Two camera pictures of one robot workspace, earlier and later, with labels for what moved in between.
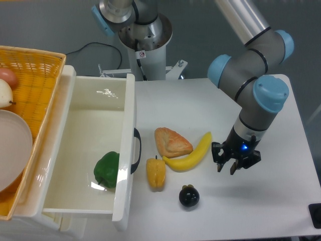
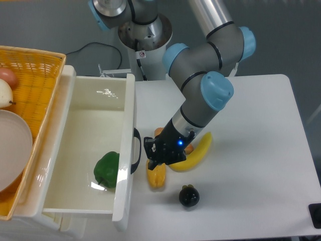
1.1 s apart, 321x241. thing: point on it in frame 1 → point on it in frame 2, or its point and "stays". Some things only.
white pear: (6, 95) stays
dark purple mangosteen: (189, 196) stays
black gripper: (237, 146) → (168, 147)
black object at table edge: (315, 213) stays
